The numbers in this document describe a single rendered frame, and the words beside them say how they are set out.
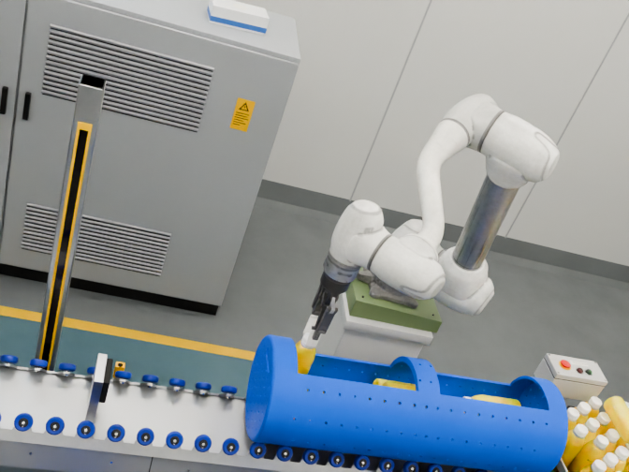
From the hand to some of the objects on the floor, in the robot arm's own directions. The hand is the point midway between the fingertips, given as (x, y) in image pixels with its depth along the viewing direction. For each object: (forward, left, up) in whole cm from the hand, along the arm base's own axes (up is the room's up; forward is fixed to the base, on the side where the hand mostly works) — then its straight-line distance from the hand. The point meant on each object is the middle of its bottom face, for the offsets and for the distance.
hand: (313, 331), depth 203 cm
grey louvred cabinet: (-178, -100, -122) cm, 238 cm away
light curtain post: (-33, -61, -128) cm, 146 cm away
